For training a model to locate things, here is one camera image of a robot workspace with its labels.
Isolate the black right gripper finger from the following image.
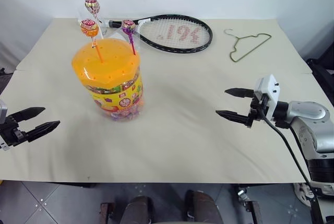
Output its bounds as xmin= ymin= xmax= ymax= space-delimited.
xmin=215 ymin=110 xmax=249 ymax=126
xmin=224 ymin=87 xmax=254 ymax=99

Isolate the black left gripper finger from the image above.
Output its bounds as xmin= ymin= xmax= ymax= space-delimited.
xmin=25 ymin=120 xmax=61 ymax=143
xmin=7 ymin=107 xmax=46 ymax=125

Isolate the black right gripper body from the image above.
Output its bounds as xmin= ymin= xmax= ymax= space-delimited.
xmin=245 ymin=90 xmax=270 ymax=129

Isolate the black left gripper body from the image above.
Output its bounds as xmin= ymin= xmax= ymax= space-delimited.
xmin=0 ymin=115 xmax=30 ymax=152

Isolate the lollipop jar with orange lid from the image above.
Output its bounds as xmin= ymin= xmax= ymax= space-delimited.
xmin=70 ymin=38 xmax=145 ymax=122

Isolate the orange wrapped lollipop orange stick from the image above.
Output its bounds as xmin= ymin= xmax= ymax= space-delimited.
xmin=79 ymin=18 xmax=104 ymax=63

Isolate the red wrapped lollipop white stick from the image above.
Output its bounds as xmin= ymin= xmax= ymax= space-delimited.
xmin=83 ymin=0 xmax=105 ymax=40

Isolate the purple wrapped lollipop pink stick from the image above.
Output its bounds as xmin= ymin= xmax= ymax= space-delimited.
xmin=121 ymin=19 xmax=137 ymax=56

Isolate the dark object at table side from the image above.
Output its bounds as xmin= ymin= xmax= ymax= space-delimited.
xmin=0 ymin=66 xmax=14 ymax=96

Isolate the beige table cover sheet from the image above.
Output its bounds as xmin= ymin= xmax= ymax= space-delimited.
xmin=0 ymin=17 xmax=317 ymax=184

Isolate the black chair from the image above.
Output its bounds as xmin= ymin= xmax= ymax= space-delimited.
xmin=304 ymin=43 xmax=334 ymax=102

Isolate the grey caster wheel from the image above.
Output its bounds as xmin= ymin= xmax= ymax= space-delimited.
xmin=235 ymin=185 xmax=251 ymax=202

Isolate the black tennis racket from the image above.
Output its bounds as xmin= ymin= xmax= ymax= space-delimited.
xmin=103 ymin=13 xmax=213 ymax=54

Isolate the white shoe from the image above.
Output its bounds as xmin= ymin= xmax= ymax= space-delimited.
xmin=292 ymin=182 xmax=313 ymax=207

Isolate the dark rounded shape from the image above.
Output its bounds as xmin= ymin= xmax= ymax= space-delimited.
xmin=184 ymin=189 xmax=224 ymax=224
xmin=122 ymin=194 xmax=155 ymax=224

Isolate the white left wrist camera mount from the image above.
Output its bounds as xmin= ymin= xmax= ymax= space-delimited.
xmin=0 ymin=99 xmax=9 ymax=125

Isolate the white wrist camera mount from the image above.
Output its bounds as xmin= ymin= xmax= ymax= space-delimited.
xmin=0 ymin=99 xmax=9 ymax=125
xmin=253 ymin=74 xmax=281 ymax=125

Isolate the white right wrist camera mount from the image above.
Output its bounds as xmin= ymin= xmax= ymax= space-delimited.
xmin=253 ymin=74 xmax=281 ymax=125

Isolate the olive wire clothes hanger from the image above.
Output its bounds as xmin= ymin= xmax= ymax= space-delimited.
xmin=223 ymin=28 xmax=272 ymax=64

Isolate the brown metal bracket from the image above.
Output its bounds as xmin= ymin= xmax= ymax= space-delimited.
xmin=100 ymin=201 xmax=116 ymax=224
xmin=243 ymin=199 xmax=262 ymax=224

